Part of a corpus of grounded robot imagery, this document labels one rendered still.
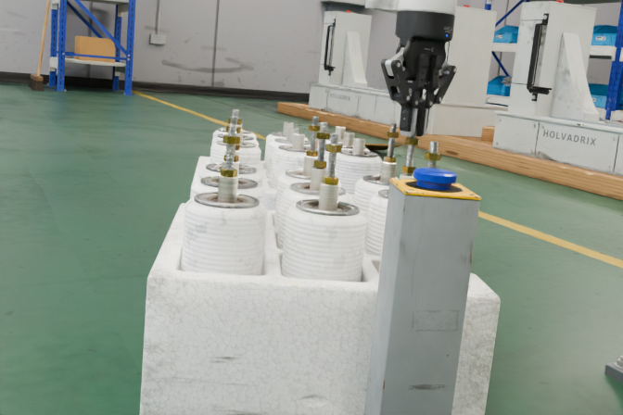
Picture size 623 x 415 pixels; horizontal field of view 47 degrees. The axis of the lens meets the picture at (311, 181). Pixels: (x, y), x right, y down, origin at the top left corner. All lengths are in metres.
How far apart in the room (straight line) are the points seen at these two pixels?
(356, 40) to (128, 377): 4.57
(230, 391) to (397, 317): 0.24
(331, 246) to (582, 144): 2.53
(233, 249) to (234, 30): 6.58
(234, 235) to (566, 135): 2.64
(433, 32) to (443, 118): 3.21
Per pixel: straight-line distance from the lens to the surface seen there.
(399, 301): 0.66
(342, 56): 5.35
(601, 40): 6.88
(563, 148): 3.34
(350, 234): 0.81
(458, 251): 0.66
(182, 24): 7.18
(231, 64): 7.33
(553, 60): 3.62
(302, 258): 0.82
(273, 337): 0.80
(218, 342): 0.80
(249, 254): 0.81
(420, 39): 0.94
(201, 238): 0.81
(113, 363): 1.02
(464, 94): 4.21
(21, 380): 0.98
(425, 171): 0.66
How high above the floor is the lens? 0.42
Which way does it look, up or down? 9 degrees down
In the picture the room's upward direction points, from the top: 5 degrees clockwise
